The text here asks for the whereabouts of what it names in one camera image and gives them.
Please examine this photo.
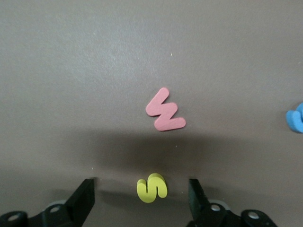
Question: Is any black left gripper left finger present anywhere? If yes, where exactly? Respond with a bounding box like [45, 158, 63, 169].
[0, 179, 96, 227]

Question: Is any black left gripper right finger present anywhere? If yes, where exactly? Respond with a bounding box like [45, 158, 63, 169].
[187, 179, 277, 227]

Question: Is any yellow foam letter s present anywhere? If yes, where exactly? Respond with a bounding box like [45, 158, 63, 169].
[136, 173, 168, 203]

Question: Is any pink foam letter w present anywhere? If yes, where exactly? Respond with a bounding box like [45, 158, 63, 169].
[145, 87, 187, 132]

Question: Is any blue foam letter g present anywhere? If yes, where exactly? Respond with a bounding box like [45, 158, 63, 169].
[285, 102, 303, 133]

